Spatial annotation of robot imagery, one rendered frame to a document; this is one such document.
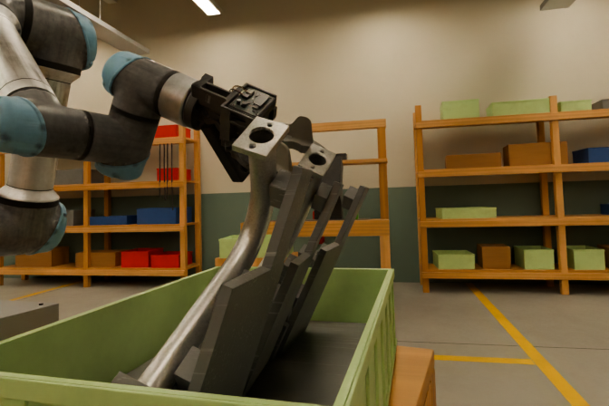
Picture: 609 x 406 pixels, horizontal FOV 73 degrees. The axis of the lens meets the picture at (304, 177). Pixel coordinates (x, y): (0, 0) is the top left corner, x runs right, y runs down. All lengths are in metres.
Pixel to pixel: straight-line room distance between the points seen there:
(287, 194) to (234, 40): 6.07
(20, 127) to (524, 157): 5.10
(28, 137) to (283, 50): 5.67
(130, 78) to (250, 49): 5.70
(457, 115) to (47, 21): 4.68
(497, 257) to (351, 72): 3.00
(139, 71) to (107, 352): 0.42
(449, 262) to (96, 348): 4.71
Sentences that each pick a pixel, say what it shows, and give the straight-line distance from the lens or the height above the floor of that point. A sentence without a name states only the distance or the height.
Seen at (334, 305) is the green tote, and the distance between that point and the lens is 0.94.
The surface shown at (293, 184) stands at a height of 1.13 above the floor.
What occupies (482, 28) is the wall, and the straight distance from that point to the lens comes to 6.17.
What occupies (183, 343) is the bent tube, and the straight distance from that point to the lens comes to 0.44.
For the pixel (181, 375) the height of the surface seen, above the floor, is 0.96.
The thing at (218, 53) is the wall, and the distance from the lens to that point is 6.51.
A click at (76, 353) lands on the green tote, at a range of 0.69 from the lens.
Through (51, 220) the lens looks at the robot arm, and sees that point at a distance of 1.06.
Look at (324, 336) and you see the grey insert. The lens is 0.85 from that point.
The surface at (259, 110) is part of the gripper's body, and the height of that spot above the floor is 1.24.
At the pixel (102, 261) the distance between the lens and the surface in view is 6.52.
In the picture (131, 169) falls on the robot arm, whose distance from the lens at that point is 0.71.
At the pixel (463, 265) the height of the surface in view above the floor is 0.30.
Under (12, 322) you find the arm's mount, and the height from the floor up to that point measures 0.90.
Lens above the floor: 1.11
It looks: 3 degrees up
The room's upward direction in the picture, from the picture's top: 2 degrees counter-clockwise
